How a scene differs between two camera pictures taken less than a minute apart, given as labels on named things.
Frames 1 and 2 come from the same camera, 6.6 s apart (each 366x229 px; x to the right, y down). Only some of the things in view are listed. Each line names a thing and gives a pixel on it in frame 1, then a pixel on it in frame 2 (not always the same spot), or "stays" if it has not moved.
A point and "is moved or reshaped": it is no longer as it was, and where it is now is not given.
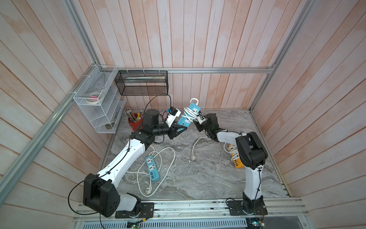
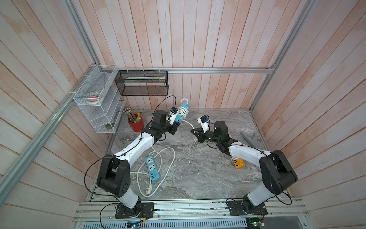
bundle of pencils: (134, 118) stays
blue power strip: (187, 121) is moved or reshaped
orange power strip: (238, 162) stays
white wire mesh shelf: (98, 93) stays
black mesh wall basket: (142, 82) stays
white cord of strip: (190, 114) -> (183, 110)
